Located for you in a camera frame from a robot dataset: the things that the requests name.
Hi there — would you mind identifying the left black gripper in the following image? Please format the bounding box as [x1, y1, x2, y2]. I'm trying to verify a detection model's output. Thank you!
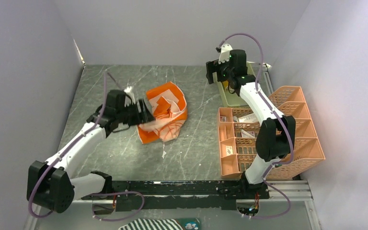
[116, 98, 156, 127]

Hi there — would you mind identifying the orange white towel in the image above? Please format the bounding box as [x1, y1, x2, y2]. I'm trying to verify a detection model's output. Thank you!
[138, 81, 188, 144]

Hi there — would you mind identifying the brown yellow bear towel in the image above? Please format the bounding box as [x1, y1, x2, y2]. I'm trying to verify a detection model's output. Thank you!
[221, 80, 229, 91]

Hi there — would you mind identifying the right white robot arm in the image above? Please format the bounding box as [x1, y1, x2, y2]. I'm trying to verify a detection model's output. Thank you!
[206, 43, 296, 198]

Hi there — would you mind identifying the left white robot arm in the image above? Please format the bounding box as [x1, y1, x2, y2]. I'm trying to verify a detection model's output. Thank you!
[26, 86, 155, 217]

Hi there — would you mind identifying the green plastic basket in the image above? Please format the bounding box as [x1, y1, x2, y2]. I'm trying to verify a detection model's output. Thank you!
[213, 61, 273, 108]

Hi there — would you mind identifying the orange plastic compartment tray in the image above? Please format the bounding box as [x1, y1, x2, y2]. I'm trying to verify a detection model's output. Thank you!
[217, 107, 260, 179]

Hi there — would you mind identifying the orange plastic file organizer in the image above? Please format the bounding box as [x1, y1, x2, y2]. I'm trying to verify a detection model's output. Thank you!
[267, 86, 325, 180]

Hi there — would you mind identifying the black white striped cloth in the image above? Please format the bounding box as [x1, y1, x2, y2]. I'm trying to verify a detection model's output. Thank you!
[118, 218, 184, 230]

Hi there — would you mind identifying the teal cartoon card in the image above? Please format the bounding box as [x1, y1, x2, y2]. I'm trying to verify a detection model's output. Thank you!
[175, 218, 201, 230]

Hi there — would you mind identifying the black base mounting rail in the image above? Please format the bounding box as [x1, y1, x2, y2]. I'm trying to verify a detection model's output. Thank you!
[84, 180, 269, 212]

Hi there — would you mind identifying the aluminium frame rail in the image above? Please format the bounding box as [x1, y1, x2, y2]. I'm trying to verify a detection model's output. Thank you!
[25, 180, 321, 230]

